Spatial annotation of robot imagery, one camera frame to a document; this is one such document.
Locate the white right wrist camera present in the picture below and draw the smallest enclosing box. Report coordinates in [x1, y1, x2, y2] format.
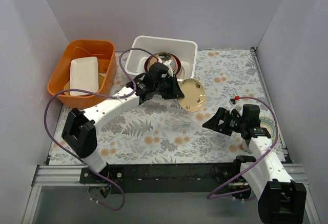
[230, 103, 243, 114]

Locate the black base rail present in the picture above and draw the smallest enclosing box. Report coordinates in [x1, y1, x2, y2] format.
[79, 162, 257, 195]

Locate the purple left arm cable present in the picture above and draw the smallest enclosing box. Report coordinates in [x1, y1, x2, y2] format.
[44, 47, 165, 211]

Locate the orange plastic bin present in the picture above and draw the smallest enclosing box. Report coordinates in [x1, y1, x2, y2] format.
[48, 39, 117, 109]

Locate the white cup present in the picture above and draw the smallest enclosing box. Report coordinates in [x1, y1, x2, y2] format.
[241, 141, 251, 153]

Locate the aluminium frame rail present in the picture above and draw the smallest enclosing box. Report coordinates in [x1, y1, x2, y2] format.
[22, 165, 85, 223]

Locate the yellow plate in orange bin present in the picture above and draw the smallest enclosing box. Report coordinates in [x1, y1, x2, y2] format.
[64, 73, 105, 96]

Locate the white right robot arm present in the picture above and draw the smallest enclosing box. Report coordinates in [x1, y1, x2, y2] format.
[202, 104, 306, 223]

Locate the white plastic bin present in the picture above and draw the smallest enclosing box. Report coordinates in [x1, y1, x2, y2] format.
[125, 35, 198, 78]

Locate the teal patterned plate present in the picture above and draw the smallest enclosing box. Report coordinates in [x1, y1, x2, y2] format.
[260, 116, 276, 140]

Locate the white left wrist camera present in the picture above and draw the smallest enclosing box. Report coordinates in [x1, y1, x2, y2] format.
[158, 59, 176, 76]

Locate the white rectangular plate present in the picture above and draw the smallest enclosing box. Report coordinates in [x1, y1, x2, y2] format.
[70, 56, 99, 92]

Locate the tan bottom plate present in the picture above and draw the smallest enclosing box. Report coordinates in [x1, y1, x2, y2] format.
[178, 78, 207, 112]

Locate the red rimmed cream plate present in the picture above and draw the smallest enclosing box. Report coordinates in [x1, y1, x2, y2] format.
[144, 55, 183, 77]

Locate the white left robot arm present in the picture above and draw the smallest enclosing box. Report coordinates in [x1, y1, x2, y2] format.
[61, 63, 184, 183]

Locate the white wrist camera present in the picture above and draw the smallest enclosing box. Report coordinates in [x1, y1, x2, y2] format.
[158, 59, 176, 76]
[230, 103, 243, 114]

